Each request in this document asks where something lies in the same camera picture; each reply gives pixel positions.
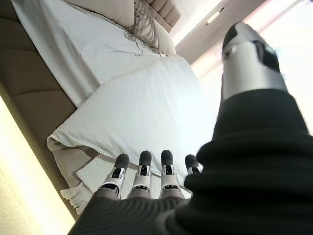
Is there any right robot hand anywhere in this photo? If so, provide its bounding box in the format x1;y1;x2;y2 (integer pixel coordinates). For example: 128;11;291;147
75;22;313;235

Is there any white bed sheet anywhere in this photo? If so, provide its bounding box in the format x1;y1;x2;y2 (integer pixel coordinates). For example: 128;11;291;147
11;0;172;107

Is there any white duvet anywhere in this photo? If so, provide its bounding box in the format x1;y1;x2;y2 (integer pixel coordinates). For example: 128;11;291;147
47;54;222;182

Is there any white fringed blanket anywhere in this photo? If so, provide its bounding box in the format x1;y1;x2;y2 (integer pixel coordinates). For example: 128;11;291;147
60;156;193;214

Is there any cream pillow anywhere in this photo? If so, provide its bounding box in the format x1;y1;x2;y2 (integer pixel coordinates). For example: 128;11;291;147
153;20;177;57

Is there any ceiling light fixture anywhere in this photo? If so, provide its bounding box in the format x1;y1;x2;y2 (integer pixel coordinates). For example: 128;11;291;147
204;7;225;25

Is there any beige tufted headboard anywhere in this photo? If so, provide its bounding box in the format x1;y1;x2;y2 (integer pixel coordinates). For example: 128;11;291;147
145;0;182;34

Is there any beige fringed throw pillow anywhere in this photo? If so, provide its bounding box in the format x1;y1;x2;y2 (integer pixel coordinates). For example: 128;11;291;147
64;0;162;58

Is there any brown upholstered bed frame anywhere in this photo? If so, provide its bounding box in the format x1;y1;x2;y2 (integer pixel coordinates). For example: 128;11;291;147
0;0;81;222

